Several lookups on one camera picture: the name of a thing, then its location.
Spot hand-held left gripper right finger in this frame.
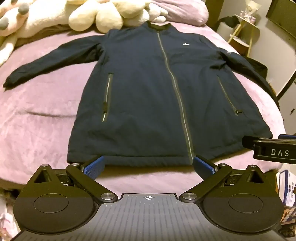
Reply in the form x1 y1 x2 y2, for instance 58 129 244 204
180 156 273 205

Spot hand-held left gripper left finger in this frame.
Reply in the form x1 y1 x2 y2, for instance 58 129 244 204
25 156 119 205

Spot navy zip jacket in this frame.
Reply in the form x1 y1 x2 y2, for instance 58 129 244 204
3 20 281 166

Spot blue and white printed box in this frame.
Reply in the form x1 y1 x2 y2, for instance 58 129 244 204
276 170 296 232

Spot purple plush blanket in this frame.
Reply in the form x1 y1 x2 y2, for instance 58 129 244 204
0 21 287 194

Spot black bag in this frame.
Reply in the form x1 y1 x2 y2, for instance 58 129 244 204
245 57 269 81

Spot floral bed sheet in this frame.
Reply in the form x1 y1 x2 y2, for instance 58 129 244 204
0 185 22 241

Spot white stool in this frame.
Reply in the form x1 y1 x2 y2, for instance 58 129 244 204
216 23 234 42

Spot white side table yellow legs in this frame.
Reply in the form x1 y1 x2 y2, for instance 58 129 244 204
228 14 260 58

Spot dark cloth on stool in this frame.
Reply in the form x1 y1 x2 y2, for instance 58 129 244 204
217 16 241 29

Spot wrapped flower bouquet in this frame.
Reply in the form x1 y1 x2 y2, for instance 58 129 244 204
239 0 258 24

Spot purple pillow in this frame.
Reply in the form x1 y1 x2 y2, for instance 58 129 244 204
150 0 209 26

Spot cream ribbed flower plush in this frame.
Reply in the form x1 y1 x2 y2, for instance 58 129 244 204
67 0 151 33

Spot white fluffy plush toy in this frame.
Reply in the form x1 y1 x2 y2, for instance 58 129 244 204
0 0 78 68

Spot dark wall screen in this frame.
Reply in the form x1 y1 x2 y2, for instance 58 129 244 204
265 0 296 26

